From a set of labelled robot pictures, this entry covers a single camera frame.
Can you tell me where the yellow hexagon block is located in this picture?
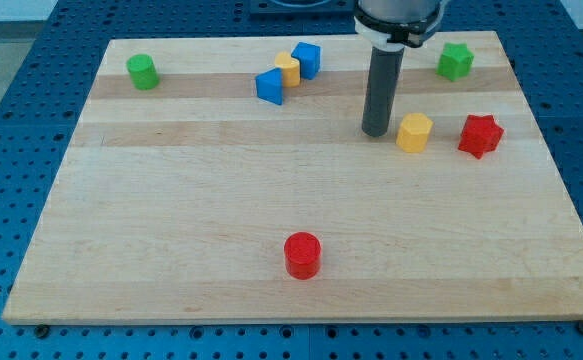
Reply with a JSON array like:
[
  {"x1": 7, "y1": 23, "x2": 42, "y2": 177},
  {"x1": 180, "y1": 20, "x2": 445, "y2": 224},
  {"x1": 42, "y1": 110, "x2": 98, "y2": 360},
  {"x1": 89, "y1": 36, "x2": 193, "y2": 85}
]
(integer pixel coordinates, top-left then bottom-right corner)
[{"x1": 396, "y1": 113, "x2": 433, "y2": 153}]

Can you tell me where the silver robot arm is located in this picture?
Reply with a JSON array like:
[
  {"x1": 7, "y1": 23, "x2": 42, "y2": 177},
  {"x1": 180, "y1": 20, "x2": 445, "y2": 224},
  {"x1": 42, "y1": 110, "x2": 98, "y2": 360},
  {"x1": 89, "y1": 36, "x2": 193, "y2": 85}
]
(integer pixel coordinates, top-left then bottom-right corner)
[{"x1": 353, "y1": 0, "x2": 449, "y2": 52}]

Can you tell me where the yellow heart block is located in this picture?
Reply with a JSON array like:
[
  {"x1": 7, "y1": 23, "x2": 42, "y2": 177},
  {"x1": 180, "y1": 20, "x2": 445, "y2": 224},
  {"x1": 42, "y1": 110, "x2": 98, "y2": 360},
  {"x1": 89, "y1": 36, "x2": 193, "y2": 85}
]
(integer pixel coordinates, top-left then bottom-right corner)
[{"x1": 274, "y1": 51, "x2": 301, "y2": 88}]

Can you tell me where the red cylinder block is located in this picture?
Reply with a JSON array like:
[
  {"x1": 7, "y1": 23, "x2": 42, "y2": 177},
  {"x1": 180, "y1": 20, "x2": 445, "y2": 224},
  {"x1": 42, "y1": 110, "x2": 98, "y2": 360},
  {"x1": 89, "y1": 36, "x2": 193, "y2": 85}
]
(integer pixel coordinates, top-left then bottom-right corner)
[{"x1": 283, "y1": 232, "x2": 322, "y2": 280}]

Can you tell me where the blue triangle block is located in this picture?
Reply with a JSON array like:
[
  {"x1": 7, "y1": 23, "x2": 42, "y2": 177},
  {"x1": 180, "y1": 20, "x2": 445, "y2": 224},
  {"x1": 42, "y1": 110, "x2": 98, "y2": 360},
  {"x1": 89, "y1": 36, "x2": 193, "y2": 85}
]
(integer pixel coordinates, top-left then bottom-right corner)
[{"x1": 255, "y1": 68, "x2": 283, "y2": 105}]

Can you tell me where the blue cube block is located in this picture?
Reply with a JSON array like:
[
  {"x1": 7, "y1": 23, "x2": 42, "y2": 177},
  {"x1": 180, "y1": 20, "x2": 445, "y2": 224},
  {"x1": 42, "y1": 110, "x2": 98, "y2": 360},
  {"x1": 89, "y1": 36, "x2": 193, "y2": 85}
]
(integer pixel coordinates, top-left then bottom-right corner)
[{"x1": 291, "y1": 42, "x2": 321, "y2": 80}]

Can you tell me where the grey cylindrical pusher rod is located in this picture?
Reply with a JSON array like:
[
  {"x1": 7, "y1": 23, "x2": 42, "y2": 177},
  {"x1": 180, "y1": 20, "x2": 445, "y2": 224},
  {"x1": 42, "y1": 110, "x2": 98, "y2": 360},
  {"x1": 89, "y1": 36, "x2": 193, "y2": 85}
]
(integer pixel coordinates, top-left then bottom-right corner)
[{"x1": 361, "y1": 48, "x2": 404, "y2": 137}]

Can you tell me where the green cylinder block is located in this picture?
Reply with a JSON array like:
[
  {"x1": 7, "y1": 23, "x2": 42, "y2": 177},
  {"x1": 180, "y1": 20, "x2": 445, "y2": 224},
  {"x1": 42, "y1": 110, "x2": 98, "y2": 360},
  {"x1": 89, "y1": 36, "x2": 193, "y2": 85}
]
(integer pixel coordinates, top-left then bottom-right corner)
[{"x1": 126, "y1": 54, "x2": 160, "y2": 90}]

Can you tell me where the red star block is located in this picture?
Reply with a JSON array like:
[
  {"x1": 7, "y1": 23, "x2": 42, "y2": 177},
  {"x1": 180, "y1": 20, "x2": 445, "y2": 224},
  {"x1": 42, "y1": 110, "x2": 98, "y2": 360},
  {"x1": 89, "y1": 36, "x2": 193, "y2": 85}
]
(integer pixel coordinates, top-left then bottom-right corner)
[{"x1": 458, "y1": 114, "x2": 504, "y2": 159}]

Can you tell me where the green star block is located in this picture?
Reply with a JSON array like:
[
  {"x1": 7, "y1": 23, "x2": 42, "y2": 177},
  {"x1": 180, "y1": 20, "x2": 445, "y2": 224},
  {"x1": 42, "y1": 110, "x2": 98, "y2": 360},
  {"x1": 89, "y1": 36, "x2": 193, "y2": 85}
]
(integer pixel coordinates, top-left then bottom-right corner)
[{"x1": 436, "y1": 42, "x2": 475, "y2": 81}]

